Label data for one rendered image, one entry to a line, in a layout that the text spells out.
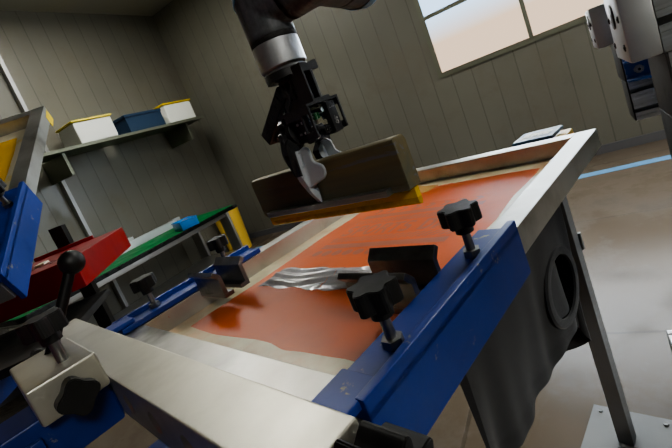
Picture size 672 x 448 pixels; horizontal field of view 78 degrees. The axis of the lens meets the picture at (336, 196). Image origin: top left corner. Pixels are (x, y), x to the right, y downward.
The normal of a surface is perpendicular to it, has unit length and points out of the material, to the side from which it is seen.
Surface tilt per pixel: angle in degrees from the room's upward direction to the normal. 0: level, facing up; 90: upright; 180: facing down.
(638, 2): 90
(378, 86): 90
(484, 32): 90
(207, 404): 0
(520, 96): 90
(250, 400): 0
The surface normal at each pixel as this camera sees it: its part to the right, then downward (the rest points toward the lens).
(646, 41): -0.45, 0.33
